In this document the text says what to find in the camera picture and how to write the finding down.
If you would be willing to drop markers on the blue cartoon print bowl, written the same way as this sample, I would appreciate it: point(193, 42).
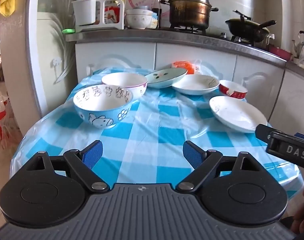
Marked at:
point(102, 120)

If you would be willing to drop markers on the blue and white jar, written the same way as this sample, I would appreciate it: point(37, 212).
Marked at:
point(154, 22)

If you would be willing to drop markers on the brown metal steamer pot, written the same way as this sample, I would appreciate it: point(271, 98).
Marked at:
point(189, 10)

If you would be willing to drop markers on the red and white bowl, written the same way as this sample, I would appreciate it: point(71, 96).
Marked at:
point(235, 95)

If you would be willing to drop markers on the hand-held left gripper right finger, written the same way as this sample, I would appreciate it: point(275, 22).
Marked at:
point(193, 155)

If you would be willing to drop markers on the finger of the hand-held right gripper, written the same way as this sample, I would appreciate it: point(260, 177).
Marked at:
point(264, 132)

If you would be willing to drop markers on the blue white checkered tablecloth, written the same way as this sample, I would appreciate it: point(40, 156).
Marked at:
point(152, 120)

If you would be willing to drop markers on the metal kettle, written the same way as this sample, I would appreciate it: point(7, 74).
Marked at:
point(303, 48)

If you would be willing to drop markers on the white bowl purple rim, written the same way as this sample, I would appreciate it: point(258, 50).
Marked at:
point(124, 78)

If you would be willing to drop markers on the light green flower plate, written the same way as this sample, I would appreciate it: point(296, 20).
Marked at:
point(164, 80)

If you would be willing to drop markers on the red basin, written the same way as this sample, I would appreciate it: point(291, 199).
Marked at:
point(282, 52)

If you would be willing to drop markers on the red plastic bag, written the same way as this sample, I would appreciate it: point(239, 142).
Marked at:
point(7, 130)

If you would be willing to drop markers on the white deep plate flower print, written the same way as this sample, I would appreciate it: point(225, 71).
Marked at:
point(194, 85)

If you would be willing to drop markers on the black wok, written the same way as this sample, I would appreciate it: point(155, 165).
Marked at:
point(244, 31)

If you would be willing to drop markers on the gas stove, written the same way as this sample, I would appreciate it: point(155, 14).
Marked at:
point(212, 33)

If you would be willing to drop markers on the white plastic spice rack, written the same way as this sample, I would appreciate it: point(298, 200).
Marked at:
point(112, 26)

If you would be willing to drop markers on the grey stone countertop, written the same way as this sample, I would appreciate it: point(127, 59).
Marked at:
point(117, 36)

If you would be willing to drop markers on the white plate grey flower print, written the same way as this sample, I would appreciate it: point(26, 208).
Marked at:
point(237, 115)

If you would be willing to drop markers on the white floral bowl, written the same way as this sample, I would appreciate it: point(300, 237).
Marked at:
point(139, 12)
point(138, 22)

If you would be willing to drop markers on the dark soy sauce bottle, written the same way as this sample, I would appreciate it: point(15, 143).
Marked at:
point(157, 5)

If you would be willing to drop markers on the red white packet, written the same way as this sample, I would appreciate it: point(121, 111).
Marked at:
point(112, 15)

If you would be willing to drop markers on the orange and white plastic bag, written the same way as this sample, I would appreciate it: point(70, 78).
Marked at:
point(185, 66)

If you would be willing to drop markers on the white utensil holder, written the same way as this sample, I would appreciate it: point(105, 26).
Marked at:
point(84, 11)

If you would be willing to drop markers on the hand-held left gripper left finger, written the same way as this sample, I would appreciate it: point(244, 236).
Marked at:
point(94, 153)

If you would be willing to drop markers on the green plastic clip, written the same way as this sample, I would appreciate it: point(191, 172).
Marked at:
point(68, 31)

